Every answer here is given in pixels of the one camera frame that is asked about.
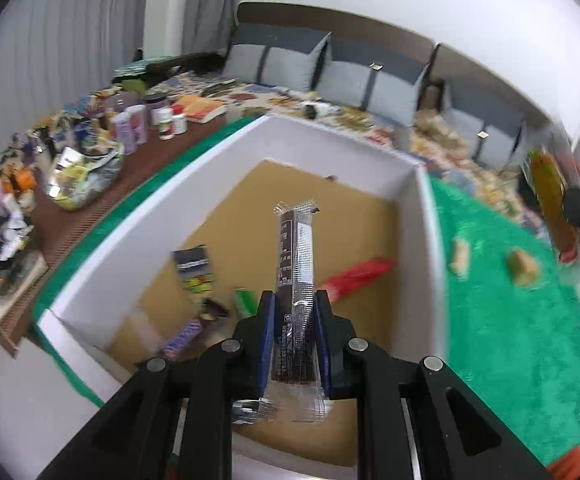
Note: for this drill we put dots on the red snack packet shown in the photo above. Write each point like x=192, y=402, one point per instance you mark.
x=362, y=274

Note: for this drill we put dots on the glass bowl with packets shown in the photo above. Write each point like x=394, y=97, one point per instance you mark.
x=76, y=179

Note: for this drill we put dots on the left grey cushion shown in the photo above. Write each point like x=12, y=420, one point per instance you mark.
x=275, y=56

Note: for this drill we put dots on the long Astaut snack packet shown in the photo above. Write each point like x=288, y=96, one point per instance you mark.
x=194, y=271

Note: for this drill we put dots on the green patterned tablecloth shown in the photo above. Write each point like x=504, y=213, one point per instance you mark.
x=509, y=309

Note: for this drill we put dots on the white power strip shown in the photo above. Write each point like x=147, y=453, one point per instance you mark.
x=313, y=110

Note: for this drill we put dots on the orange book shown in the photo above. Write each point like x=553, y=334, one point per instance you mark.
x=198, y=109

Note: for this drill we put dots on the floral sofa cover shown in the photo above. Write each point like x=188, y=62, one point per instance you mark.
x=496, y=189

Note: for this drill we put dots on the beige cracker pack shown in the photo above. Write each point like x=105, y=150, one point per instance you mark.
x=460, y=258

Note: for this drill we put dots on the brown sofa backrest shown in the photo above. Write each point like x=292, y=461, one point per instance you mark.
x=445, y=61

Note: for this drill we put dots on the grey cushion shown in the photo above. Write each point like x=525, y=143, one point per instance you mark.
x=371, y=78
x=275, y=56
x=491, y=127

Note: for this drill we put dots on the black Snickers bar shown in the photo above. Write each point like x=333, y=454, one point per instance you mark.
x=196, y=331

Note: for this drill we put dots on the middle grey cushion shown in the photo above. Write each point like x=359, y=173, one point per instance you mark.
x=371, y=78

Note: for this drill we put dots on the yellow cake in wrapper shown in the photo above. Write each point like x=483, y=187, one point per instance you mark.
x=524, y=270

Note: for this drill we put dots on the white cardboard box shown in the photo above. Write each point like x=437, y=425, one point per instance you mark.
x=332, y=376

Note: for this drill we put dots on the grey curtain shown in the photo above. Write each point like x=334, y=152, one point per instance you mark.
x=52, y=52

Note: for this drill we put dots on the green wrapped sausage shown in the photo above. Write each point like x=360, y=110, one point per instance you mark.
x=244, y=302

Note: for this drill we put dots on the dark biscuit clear wrapper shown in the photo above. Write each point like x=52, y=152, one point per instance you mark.
x=285, y=380

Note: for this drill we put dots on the right grey cushion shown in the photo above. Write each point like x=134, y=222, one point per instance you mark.
x=491, y=127

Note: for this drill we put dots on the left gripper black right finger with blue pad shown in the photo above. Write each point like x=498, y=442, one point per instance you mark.
x=414, y=420

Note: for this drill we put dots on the brown woven table runner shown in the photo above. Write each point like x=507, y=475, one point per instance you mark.
x=60, y=230

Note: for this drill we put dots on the glass bowl dark items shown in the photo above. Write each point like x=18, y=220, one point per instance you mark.
x=17, y=250

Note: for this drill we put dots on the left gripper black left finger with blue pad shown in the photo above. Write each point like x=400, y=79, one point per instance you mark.
x=182, y=408

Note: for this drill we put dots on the beige folded cloth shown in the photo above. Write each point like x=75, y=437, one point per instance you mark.
x=431, y=124

